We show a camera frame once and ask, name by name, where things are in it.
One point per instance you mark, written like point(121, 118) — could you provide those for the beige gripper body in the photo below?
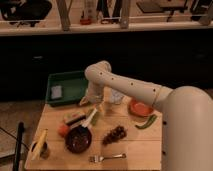
point(93, 96)

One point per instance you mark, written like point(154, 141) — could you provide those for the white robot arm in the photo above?
point(187, 116)

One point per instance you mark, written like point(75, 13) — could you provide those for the black brush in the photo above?
point(72, 118)

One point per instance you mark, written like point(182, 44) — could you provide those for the green plastic tray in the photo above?
point(73, 85)

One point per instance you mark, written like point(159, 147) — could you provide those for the grey sponge in tray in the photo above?
point(56, 92)

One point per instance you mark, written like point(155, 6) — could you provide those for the dark grape bunch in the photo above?
point(115, 135)

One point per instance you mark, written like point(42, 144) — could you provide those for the orange carrot toy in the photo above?
point(63, 130)

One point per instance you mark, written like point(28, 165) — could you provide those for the dark frying pan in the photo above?
point(79, 139)

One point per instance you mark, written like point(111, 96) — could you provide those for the green chili pepper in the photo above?
point(149, 122)

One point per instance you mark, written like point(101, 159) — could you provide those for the silver fork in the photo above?
point(98, 158)

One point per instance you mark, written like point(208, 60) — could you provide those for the black pole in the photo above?
point(17, 155)

